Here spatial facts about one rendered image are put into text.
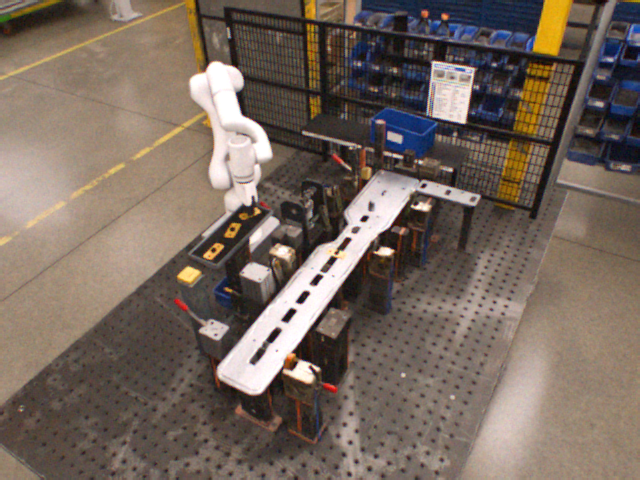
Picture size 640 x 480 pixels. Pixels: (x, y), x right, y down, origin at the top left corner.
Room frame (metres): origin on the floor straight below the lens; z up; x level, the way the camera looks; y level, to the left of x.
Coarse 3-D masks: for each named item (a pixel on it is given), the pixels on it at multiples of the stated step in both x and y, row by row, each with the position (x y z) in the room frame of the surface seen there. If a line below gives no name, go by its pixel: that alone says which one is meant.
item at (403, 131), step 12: (384, 108) 2.51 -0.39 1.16; (372, 120) 2.40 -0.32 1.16; (384, 120) 2.51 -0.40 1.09; (396, 120) 2.49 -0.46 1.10; (408, 120) 2.44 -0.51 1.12; (420, 120) 2.40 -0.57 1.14; (432, 120) 2.36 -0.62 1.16; (372, 132) 2.40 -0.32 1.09; (384, 132) 2.35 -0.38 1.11; (396, 132) 2.31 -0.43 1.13; (408, 132) 2.26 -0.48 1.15; (420, 132) 2.39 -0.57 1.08; (432, 132) 2.31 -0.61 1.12; (384, 144) 2.35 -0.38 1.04; (396, 144) 2.30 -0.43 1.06; (408, 144) 2.26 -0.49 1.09; (420, 144) 2.22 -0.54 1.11; (432, 144) 2.32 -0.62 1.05
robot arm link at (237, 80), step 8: (216, 64) 1.93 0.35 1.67; (208, 72) 1.91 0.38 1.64; (216, 72) 1.90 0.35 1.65; (224, 72) 1.91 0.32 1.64; (232, 72) 2.03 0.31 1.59; (240, 72) 2.09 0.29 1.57; (208, 80) 1.89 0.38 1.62; (216, 80) 1.87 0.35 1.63; (224, 80) 1.87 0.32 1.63; (232, 80) 2.00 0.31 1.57; (240, 80) 2.05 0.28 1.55; (216, 88) 1.84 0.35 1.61; (224, 88) 1.84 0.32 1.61; (232, 88) 1.86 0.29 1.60; (240, 88) 2.04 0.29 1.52
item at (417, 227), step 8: (416, 208) 1.79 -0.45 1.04; (424, 208) 1.78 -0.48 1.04; (416, 216) 1.78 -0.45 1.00; (424, 216) 1.77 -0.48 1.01; (408, 224) 1.80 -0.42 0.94; (416, 224) 1.78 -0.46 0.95; (424, 224) 1.76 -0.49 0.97; (416, 232) 1.79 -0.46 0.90; (424, 232) 1.76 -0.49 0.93; (408, 240) 1.80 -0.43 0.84; (416, 240) 1.79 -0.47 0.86; (408, 248) 1.80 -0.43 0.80; (416, 248) 1.78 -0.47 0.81; (424, 248) 1.79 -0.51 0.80; (408, 256) 1.79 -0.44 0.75; (416, 256) 1.77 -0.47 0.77; (424, 256) 1.78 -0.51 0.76; (408, 264) 1.79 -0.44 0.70; (416, 264) 1.77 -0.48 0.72; (424, 264) 1.77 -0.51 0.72
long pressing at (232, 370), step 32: (384, 192) 1.97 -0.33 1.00; (352, 224) 1.75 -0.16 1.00; (384, 224) 1.74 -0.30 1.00; (320, 256) 1.55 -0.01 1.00; (352, 256) 1.54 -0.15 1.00; (288, 288) 1.37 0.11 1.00; (320, 288) 1.37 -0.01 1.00; (256, 320) 1.22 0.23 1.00; (288, 352) 1.08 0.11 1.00; (256, 384) 0.95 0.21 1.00
